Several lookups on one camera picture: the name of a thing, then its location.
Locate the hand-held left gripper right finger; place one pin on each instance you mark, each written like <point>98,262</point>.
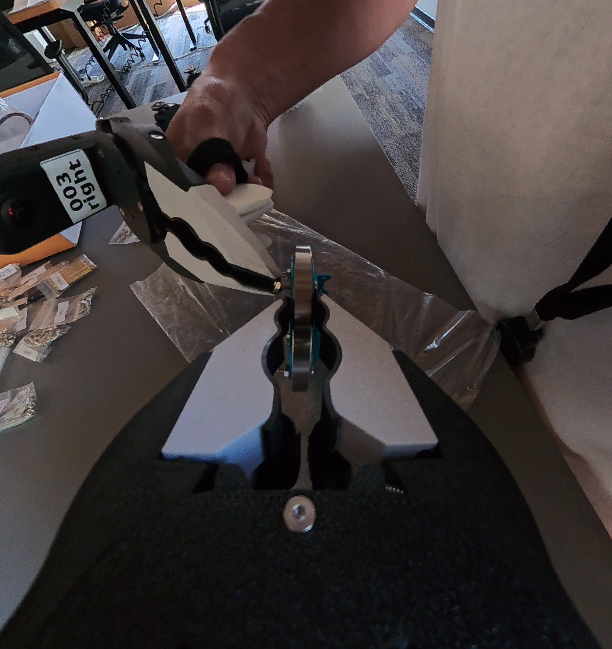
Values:
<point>382,405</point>

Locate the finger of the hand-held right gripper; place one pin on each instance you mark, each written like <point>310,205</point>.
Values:
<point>214,228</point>
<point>189,258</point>

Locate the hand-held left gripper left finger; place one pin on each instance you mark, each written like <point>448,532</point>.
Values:
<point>219,405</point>

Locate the person's right forearm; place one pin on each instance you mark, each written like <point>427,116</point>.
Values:
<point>311,45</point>

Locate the grey desk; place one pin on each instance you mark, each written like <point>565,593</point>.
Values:
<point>57,481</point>

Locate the person's right hand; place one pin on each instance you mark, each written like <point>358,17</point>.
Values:
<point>219,111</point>

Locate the small labelled hardware bag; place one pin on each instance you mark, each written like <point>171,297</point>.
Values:
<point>123,234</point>

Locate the orange and white cardboard box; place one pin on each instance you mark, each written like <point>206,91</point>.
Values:
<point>57,111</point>

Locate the pile of small hardware bags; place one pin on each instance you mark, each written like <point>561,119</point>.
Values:
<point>42,309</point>

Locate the black monitor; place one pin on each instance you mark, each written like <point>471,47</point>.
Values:
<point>6,45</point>

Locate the black star chair base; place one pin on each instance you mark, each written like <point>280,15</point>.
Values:
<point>126,43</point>

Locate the black metal table frame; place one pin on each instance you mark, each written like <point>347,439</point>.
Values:
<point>83,40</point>

